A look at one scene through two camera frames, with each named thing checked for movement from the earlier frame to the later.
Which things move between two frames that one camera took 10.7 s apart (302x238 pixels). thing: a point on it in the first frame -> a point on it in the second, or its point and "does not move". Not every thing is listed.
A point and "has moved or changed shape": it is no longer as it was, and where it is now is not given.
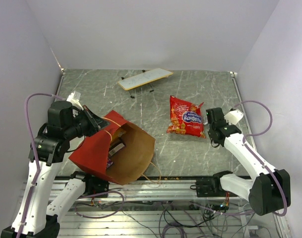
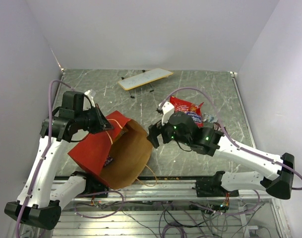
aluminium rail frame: x=164 y=208 does not move
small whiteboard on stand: x=140 y=84 does not move
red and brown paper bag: x=132 y=162 has moved or changed shape
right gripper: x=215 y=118 -> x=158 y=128
